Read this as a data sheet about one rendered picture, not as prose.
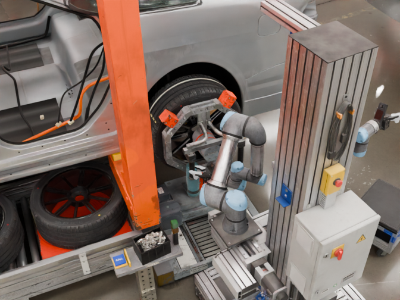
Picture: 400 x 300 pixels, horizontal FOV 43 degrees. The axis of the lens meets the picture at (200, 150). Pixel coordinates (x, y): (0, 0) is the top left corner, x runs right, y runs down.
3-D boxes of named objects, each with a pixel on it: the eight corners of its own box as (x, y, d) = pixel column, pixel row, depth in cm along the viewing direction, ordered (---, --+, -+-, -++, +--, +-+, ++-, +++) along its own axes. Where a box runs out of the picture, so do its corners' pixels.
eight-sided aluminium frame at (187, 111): (235, 154, 367) (238, 91, 331) (239, 159, 362) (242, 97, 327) (165, 175, 352) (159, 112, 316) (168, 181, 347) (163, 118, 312)
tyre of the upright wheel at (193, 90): (213, 150, 393) (240, 75, 357) (226, 169, 376) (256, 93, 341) (133, 152, 362) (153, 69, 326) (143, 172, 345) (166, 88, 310)
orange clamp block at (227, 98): (224, 103, 334) (232, 91, 331) (230, 109, 329) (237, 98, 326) (216, 100, 330) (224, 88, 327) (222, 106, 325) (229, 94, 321)
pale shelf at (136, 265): (174, 236, 331) (173, 233, 329) (183, 255, 319) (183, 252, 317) (109, 257, 319) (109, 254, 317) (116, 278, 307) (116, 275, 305)
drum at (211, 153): (209, 140, 348) (209, 123, 339) (222, 158, 333) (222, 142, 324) (190, 145, 344) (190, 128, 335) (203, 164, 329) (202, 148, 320)
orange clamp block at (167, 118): (175, 113, 324) (165, 108, 318) (179, 121, 318) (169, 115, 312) (168, 122, 326) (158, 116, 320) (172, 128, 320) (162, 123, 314)
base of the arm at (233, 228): (253, 228, 283) (255, 216, 276) (230, 239, 277) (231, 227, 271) (239, 211, 293) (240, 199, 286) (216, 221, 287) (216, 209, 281)
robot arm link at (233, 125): (219, 212, 271) (249, 115, 269) (194, 203, 276) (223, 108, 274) (226, 211, 282) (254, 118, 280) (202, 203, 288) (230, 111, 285)
